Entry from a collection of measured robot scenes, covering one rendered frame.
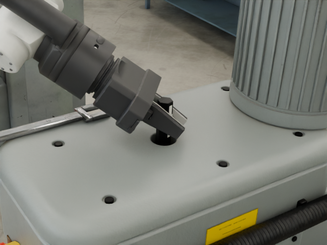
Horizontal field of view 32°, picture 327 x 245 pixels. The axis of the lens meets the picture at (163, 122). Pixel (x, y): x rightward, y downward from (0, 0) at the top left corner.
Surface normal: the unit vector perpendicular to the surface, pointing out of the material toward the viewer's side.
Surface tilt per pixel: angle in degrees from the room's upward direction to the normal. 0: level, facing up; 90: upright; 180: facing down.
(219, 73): 0
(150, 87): 31
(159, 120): 90
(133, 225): 63
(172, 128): 90
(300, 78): 90
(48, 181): 0
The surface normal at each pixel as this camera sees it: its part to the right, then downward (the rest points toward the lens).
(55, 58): -0.04, 0.35
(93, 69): 0.12, 0.11
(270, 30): -0.67, 0.33
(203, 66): 0.05, -0.87
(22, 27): 0.34, -0.25
